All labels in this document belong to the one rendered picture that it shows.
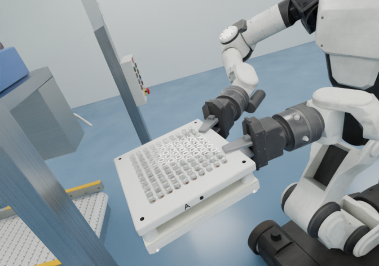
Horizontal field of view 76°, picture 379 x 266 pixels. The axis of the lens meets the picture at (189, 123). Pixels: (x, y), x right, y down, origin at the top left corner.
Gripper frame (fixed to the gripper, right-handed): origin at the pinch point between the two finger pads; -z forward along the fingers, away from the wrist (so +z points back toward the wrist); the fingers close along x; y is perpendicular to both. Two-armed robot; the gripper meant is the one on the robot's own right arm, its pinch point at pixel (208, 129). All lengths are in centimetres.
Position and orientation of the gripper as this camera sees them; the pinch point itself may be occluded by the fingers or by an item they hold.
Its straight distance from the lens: 61.8
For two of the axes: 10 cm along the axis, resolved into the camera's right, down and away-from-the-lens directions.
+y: -8.2, -1.0, 5.6
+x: 2.3, 8.4, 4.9
